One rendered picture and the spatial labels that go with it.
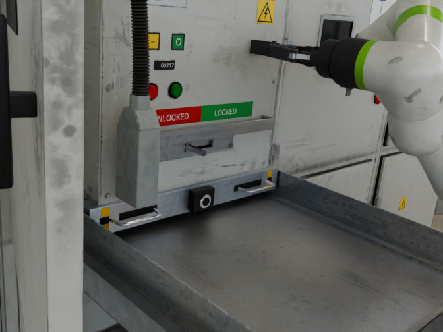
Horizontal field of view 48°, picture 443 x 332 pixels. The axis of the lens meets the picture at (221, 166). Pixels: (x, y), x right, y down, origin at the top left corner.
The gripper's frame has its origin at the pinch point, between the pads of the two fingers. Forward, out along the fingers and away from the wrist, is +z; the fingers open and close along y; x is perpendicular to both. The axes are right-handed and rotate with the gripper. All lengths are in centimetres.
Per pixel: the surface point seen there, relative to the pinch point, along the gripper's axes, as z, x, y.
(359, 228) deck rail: -23.2, -37.9, 13.5
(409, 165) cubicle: 15, -50, 118
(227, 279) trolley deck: -21, -38, -27
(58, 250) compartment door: -41, -12, -68
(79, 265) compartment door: -41, -14, -66
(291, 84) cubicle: 15.4, -11.9, 30.5
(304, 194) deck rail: -6.8, -35.1, 13.5
